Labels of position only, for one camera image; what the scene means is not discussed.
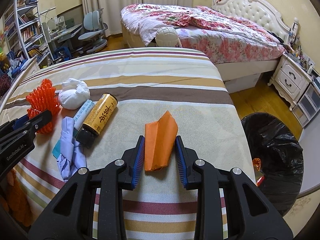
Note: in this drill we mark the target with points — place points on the white nightstand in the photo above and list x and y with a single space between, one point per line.
287 77

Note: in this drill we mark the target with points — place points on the white tube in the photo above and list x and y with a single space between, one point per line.
83 116

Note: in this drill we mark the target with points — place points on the bin with black bag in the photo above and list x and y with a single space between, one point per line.
275 155

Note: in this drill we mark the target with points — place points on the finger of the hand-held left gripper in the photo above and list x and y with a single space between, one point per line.
20 122
37 122

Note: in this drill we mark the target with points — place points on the striped bed sheet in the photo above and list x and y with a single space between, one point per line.
162 92

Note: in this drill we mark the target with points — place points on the light blue desk chair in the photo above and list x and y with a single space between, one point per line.
92 33

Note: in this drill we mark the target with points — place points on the clear plastic drawer unit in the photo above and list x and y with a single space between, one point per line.
310 102

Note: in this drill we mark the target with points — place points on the white storage box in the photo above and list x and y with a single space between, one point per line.
242 82

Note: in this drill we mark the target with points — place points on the clutter of small bottles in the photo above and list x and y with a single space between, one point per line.
301 55

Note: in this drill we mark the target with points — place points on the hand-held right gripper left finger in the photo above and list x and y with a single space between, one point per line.
138 162

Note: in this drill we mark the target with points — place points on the orange foam fruit net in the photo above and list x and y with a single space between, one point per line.
42 97

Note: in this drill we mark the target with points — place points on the white bookshelf with books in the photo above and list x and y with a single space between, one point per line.
30 30

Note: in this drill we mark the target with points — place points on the orange plastic bag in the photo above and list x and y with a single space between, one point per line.
257 164

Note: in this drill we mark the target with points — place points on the orange cloth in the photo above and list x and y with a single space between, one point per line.
17 197

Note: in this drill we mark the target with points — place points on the beige patterned rug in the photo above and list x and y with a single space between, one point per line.
302 207

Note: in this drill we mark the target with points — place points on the floral quilt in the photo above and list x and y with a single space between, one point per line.
212 30

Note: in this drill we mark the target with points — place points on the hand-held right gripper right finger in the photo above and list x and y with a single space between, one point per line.
181 165

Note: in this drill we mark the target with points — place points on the lavender cloth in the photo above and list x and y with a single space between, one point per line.
67 142

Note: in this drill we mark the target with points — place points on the beige curtain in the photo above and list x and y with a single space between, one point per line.
112 0

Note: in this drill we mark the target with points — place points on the white study desk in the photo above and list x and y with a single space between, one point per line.
67 31

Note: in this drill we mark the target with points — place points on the orange paper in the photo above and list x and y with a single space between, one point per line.
160 142

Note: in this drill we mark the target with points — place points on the white crumpled tissue ball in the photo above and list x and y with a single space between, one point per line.
73 96

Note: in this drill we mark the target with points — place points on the white bed with tufted headboard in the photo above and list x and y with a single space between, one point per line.
257 12

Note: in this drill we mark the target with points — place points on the gold bottle with black cap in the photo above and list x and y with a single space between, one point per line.
100 115

